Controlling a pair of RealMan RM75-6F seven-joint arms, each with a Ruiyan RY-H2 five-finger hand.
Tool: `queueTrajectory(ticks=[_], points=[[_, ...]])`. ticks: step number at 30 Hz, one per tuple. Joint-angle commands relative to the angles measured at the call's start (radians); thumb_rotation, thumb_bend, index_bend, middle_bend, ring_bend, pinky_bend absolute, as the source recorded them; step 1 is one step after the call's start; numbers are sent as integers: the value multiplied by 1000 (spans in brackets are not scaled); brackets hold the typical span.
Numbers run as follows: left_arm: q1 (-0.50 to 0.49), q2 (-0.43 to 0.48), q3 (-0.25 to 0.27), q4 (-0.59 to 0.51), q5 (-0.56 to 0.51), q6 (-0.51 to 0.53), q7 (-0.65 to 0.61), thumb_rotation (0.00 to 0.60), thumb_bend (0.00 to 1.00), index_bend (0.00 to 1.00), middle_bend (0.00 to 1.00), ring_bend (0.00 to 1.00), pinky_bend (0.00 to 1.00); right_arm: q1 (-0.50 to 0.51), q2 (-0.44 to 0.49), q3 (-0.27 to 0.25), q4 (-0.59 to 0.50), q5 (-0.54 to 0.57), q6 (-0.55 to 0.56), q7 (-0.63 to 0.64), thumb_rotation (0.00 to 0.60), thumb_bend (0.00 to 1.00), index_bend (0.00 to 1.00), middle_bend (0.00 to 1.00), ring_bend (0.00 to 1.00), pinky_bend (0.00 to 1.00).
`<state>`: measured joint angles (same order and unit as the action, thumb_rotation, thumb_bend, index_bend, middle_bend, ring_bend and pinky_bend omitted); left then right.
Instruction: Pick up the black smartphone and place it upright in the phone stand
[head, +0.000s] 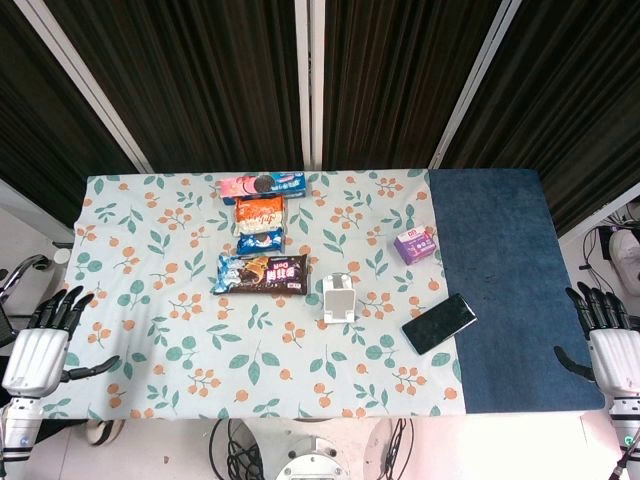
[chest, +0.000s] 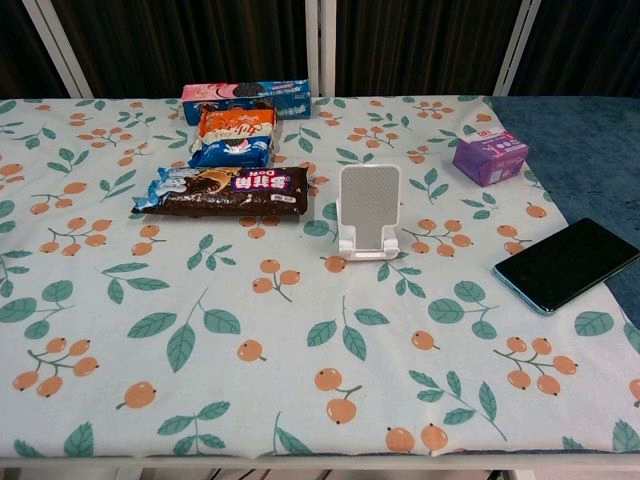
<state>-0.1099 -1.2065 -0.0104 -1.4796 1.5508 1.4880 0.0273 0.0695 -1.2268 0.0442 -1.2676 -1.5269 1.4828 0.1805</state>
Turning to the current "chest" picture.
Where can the dark pleated curtain panel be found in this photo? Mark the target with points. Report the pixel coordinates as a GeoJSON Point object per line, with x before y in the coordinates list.
{"type": "Point", "coordinates": [190, 40]}
{"type": "Point", "coordinates": [585, 45]}
{"type": "Point", "coordinates": [20, 55]}
{"type": "Point", "coordinates": [420, 45]}

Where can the pink and blue Oreo box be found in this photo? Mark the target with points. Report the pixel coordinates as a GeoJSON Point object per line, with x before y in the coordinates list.
{"type": "Point", "coordinates": [287, 97]}

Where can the floral white tablecloth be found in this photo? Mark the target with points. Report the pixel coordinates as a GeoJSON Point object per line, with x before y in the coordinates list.
{"type": "Point", "coordinates": [250, 325]}

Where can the white upright frame post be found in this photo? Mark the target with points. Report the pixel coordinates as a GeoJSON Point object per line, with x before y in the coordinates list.
{"type": "Point", "coordinates": [320, 45]}

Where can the blue Oreo packet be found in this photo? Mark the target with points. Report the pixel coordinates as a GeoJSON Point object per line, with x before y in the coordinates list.
{"type": "Point", "coordinates": [230, 152]}

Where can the white folding phone stand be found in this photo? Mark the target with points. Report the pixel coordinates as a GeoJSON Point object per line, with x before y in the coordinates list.
{"type": "Point", "coordinates": [370, 200]}

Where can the brown chocolate snack packet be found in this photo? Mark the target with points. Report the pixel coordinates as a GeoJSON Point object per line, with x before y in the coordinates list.
{"type": "Point", "coordinates": [240, 195]}

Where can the white slanted frame post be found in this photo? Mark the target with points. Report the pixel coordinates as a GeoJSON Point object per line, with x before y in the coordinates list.
{"type": "Point", "coordinates": [57, 45]}
{"type": "Point", "coordinates": [515, 45]}

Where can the purple tissue pack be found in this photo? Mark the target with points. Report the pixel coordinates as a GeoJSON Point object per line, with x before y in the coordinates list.
{"type": "Point", "coordinates": [485, 160]}

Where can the black smartphone with teal edge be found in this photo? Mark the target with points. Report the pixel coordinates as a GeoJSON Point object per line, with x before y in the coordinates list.
{"type": "Point", "coordinates": [565, 265]}

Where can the orange snack packet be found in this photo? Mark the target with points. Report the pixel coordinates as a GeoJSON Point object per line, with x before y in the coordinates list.
{"type": "Point", "coordinates": [235, 125]}

